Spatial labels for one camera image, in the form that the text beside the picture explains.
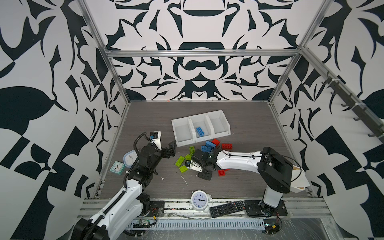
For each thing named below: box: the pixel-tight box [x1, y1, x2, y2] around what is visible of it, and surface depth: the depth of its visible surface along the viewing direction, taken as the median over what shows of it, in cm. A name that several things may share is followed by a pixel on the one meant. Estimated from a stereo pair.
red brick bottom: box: [218, 168, 230, 177], surface depth 87 cm
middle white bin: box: [188, 113, 214, 143], surface depth 104 cm
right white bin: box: [205, 109, 231, 139], surface depth 104 cm
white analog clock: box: [191, 190, 211, 213], surface depth 76 cm
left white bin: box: [171, 116, 196, 148], surface depth 101 cm
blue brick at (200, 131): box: [196, 126, 205, 137], surface depth 104 cm
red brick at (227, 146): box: [221, 143, 233, 149], surface depth 96 cm
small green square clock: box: [109, 161, 125, 175], surface depth 87 cm
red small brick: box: [212, 138, 220, 147], surface depth 98 cm
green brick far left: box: [174, 155, 185, 168], surface depth 91 cm
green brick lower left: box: [179, 165, 188, 173], surface depth 87 cm
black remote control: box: [209, 200, 246, 218], surface depth 74 cm
